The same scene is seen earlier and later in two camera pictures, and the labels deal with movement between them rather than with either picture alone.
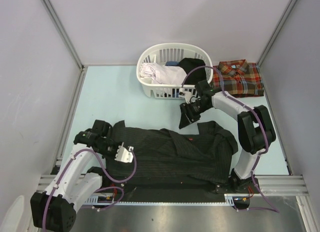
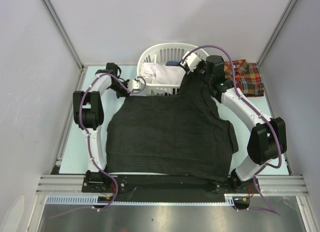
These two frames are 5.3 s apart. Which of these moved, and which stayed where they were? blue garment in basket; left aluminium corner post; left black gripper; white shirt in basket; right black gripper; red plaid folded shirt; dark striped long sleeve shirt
Moved: left black gripper; dark striped long sleeve shirt; right black gripper
Stayed: left aluminium corner post; blue garment in basket; white shirt in basket; red plaid folded shirt
